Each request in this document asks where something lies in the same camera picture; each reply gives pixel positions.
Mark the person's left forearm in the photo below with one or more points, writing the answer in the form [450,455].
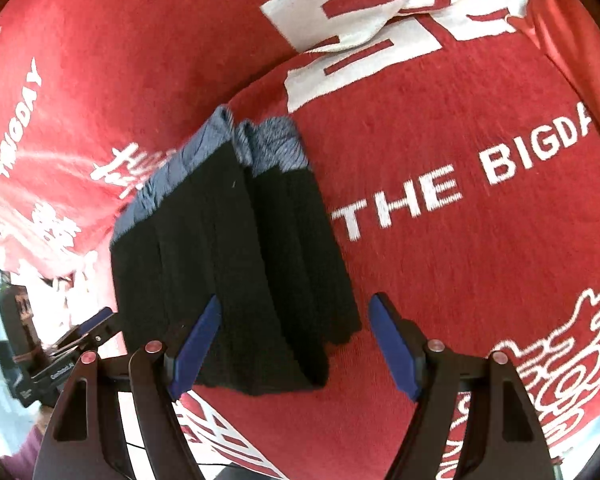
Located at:
[27,442]

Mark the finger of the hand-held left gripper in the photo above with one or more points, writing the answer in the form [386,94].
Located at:
[105,334]
[96,321]

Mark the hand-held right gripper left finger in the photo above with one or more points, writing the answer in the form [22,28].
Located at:
[196,342]

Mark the red printed blanket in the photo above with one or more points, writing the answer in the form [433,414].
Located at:
[455,260]

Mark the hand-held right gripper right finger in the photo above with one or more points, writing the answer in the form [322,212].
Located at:
[395,345]

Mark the black pants with grey waistband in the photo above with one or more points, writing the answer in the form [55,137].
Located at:
[205,260]

